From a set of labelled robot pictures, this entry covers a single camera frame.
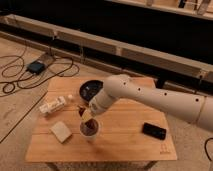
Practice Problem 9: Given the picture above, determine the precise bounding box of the dark ceramic bowl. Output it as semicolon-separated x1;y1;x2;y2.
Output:
79;80;103;103

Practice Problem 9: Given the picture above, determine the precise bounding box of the white ceramic cup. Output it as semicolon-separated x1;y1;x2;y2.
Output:
80;119;99;142

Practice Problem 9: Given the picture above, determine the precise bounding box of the black power adapter box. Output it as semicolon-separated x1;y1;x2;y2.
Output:
27;61;45;74

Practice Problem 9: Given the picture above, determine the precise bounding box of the black phone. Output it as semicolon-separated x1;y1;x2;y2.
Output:
142;123;167;140

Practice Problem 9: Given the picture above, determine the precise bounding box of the beige sponge block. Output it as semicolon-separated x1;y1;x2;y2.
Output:
50;121;72;143

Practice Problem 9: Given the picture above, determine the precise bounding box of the wooden table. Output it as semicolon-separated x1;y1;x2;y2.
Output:
26;77;177;163

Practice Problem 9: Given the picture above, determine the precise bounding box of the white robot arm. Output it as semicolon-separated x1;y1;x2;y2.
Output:
79;74;213;132

